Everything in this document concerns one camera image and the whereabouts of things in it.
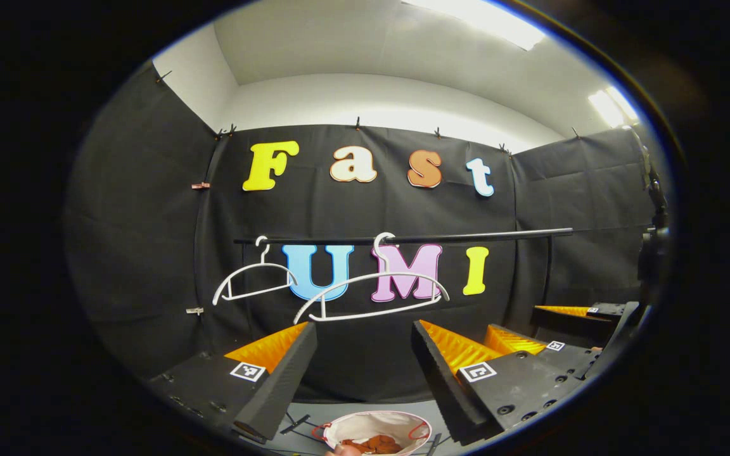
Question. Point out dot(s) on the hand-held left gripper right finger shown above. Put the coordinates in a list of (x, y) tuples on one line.
[(444, 392)]

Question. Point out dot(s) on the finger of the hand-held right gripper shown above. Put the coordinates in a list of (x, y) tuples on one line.
[(568, 358), (574, 324)]

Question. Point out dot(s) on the ceiling light panel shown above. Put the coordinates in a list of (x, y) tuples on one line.
[(612, 106)]

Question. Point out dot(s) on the black clothes rack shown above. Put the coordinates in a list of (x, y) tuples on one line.
[(466, 235)]

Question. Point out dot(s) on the black backdrop cloth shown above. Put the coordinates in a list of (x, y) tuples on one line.
[(137, 253)]

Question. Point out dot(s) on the white plastic clothes hanger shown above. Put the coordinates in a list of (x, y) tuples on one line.
[(263, 264), (385, 274)]

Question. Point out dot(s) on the white pink-rimmed laundry hamper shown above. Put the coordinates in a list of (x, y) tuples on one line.
[(371, 423)]

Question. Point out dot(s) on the row of small black clips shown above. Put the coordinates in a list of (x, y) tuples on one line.
[(357, 121)]

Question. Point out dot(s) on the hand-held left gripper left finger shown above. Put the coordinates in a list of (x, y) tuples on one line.
[(286, 386)]

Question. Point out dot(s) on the dark stand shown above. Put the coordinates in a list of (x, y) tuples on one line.
[(653, 253)]

